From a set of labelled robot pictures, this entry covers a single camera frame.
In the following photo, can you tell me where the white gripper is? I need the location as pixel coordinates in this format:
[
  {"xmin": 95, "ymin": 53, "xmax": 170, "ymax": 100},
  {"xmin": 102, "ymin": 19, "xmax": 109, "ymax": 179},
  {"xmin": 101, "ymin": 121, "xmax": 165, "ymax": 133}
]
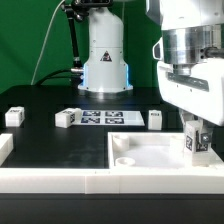
[{"xmin": 157, "ymin": 59, "xmax": 224, "ymax": 152}]

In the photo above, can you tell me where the white square tabletop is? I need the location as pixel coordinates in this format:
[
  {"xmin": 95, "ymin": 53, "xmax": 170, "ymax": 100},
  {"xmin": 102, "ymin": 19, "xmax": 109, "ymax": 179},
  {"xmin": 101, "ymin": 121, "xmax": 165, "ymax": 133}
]
[{"xmin": 108, "ymin": 132, "xmax": 224, "ymax": 170}]

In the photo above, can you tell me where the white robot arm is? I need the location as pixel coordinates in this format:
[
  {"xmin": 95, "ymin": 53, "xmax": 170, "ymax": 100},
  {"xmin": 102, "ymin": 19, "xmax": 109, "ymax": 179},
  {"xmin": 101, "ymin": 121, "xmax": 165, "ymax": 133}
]
[{"xmin": 79, "ymin": 0, "xmax": 224, "ymax": 152}]

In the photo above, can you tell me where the white U-shaped fence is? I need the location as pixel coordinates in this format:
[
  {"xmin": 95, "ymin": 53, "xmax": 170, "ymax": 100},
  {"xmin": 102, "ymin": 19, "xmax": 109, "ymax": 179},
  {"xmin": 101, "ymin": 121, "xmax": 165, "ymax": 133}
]
[{"xmin": 0, "ymin": 134, "xmax": 224, "ymax": 194}]

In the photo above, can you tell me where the AprilTag marker sheet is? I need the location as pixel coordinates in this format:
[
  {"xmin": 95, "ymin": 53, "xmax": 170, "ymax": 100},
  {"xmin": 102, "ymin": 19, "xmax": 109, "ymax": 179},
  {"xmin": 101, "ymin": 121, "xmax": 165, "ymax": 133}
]
[{"xmin": 74, "ymin": 110, "xmax": 144, "ymax": 126}]

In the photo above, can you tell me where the black cable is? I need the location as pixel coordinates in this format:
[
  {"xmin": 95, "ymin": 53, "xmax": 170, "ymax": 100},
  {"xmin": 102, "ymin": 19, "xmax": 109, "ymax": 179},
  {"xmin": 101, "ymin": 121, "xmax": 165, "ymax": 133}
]
[{"xmin": 34, "ymin": 68, "xmax": 83, "ymax": 87}]

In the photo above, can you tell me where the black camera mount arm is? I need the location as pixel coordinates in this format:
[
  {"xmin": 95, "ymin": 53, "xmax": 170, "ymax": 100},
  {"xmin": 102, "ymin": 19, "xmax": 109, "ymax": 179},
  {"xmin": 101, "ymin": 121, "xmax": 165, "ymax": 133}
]
[{"xmin": 62, "ymin": 0, "xmax": 113, "ymax": 68}]

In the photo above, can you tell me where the grey cable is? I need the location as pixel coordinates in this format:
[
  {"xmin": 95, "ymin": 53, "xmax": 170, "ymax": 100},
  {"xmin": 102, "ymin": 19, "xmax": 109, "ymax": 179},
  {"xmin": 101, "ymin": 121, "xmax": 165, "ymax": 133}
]
[{"xmin": 30, "ymin": 0, "xmax": 68, "ymax": 86}]

